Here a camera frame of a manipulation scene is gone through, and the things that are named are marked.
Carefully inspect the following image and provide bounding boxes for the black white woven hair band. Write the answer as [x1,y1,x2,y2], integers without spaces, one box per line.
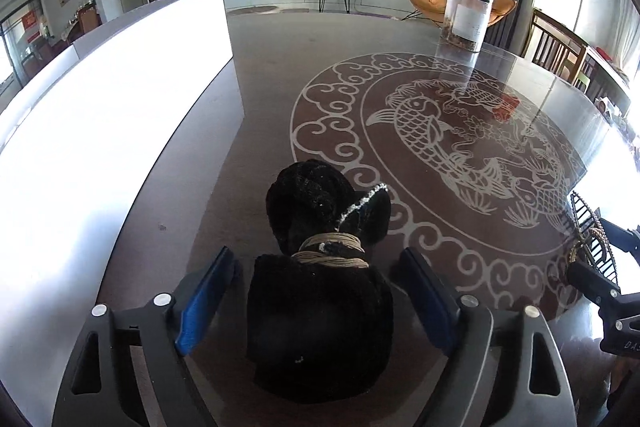
[570,191,620,291]

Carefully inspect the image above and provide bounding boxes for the wooden dining chair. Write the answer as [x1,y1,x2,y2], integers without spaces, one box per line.
[521,9,588,83]

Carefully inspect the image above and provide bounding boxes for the orange lounge chair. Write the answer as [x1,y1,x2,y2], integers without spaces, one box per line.
[401,0,519,28]

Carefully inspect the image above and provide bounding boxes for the clear plastic jar black lid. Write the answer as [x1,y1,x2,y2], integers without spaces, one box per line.
[440,0,494,53]

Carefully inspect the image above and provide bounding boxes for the black beanie hat bundle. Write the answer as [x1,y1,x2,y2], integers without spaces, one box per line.
[246,159,394,403]

